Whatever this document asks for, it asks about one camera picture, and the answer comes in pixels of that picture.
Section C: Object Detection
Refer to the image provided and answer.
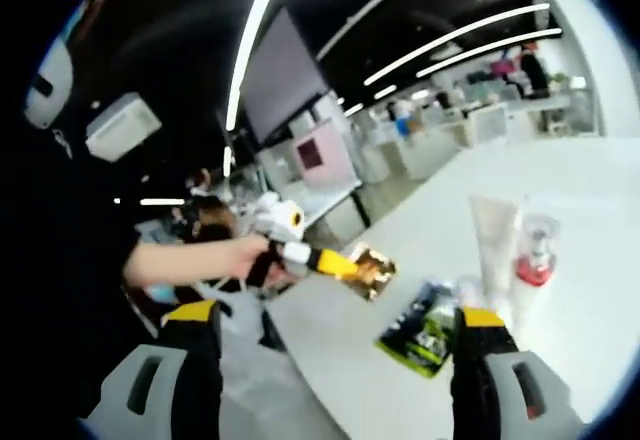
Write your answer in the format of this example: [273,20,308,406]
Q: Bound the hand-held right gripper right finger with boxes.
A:
[448,305,589,440]

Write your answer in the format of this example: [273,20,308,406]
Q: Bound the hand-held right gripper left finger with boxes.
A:
[82,299,225,440]

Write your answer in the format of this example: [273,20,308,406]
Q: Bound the gold foil skincare sachet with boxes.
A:
[347,242,400,304]

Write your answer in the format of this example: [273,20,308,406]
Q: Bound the green black skincare sachet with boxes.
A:
[375,282,459,379]

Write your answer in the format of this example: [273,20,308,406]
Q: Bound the small skincare bottle red label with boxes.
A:
[452,273,489,311]

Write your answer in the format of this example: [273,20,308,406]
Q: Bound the white skincare tube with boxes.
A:
[467,193,525,319]

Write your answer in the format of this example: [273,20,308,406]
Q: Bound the person's left hand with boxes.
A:
[218,233,275,281]

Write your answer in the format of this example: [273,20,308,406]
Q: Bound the large white display screen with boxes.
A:
[292,119,359,196]

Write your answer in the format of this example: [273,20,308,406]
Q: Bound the white plastic bag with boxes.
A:
[197,279,265,345]

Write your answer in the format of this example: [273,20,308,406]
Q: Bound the person in black clothes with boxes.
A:
[0,109,166,411]

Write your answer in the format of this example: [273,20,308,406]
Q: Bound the ceiling air conditioner unit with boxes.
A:
[83,91,164,163]

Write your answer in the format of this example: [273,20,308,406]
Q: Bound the white office chair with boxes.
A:
[462,103,509,147]

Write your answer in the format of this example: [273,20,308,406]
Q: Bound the white chest-worn device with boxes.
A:
[24,39,75,129]

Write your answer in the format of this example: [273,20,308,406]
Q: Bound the large dark wall screen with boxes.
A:
[241,6,332,145]

